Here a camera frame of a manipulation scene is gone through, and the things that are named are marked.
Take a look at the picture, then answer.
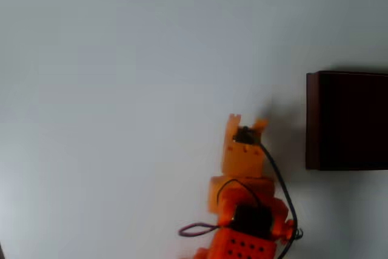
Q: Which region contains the thick black camera cable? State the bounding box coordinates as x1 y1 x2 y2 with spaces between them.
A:
259 142 304 259

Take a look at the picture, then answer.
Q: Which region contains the thin black servo cable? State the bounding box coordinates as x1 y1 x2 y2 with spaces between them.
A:
216 178 262 211

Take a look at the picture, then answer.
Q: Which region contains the dark brown open box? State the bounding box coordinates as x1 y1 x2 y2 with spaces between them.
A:
305 70 388 171

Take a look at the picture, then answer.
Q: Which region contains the purple cable loop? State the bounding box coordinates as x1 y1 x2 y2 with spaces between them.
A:
178 223 222 238

